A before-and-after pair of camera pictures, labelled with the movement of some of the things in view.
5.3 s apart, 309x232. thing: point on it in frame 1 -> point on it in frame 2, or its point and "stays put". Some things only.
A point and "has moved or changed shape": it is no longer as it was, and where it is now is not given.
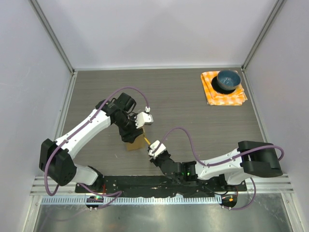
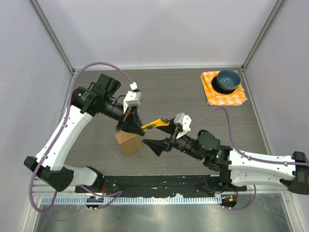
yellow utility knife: [147, 140] has moved or changed shape
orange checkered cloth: [235, 98] stays put
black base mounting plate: [156, 185] stays put
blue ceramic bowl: [229, 79] stays put
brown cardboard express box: [139, 142] has moved or changed shape
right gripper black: [155, 160] -> [166, 144]
